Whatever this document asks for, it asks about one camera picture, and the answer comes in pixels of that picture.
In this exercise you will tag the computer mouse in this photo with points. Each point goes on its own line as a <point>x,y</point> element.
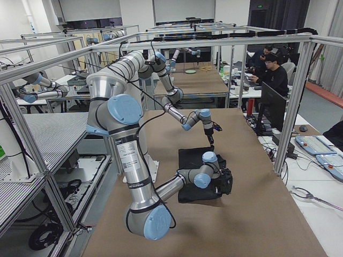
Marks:
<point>303,128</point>

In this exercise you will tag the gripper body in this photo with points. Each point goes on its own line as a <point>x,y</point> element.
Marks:
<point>225,181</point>
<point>207,131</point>

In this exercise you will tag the seated person in black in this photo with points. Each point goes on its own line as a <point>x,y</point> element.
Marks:
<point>275,75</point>

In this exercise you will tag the teach pendant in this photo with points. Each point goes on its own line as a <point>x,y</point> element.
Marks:
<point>314,145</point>
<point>332,163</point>

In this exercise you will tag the reacher grabber tool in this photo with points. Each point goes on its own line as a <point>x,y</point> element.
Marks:
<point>305,194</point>

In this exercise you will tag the black Huawei monitor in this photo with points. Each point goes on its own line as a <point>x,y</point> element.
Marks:
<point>271,111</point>

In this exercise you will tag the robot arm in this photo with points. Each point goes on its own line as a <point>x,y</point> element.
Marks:
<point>147,215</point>
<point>166,88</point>

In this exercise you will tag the black printed t-shirt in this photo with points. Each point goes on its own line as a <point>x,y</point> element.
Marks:
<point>193,158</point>

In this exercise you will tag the aluminium frame post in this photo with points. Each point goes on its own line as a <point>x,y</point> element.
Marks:
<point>294,103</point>

